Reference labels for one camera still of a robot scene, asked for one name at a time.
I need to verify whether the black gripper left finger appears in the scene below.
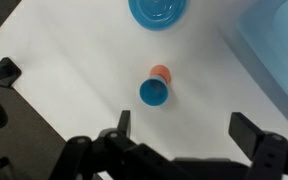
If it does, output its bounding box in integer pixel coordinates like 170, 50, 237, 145
48, 110, 192, 180

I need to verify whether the orange toy cup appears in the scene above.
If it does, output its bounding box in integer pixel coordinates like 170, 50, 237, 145
149, 64, 172, 86

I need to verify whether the black clamp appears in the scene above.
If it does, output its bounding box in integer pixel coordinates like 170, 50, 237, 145
0, 57, 22, 88

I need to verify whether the blue toy plate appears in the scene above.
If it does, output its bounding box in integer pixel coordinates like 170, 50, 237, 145
127, 0, 188, 32

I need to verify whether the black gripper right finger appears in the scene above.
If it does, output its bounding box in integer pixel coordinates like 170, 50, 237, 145
228, 111, 288, 180

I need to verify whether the blue toy cup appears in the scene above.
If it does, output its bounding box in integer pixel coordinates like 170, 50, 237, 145
139, 75, 170, 108

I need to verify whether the blue toy sink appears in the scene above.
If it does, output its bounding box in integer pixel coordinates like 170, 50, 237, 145
238, 0, 288, 116

